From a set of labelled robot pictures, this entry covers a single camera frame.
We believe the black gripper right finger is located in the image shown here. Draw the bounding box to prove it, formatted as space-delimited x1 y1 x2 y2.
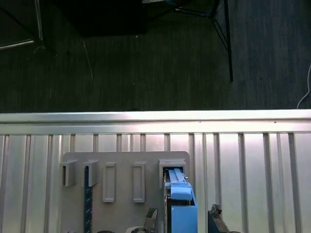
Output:
207 203 230 233

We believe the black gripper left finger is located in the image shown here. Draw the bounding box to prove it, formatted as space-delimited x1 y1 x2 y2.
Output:
144 207 160 233

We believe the hard disk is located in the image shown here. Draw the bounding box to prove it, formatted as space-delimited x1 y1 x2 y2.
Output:
162 166 199 233

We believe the grey parts rack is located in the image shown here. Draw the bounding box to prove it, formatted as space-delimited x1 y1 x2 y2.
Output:
59 150 190 233

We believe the RAM stick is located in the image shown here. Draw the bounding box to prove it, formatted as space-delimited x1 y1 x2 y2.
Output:
83 167 95 233

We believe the black metal frame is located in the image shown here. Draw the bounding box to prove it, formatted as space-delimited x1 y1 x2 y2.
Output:
167 0 234 83

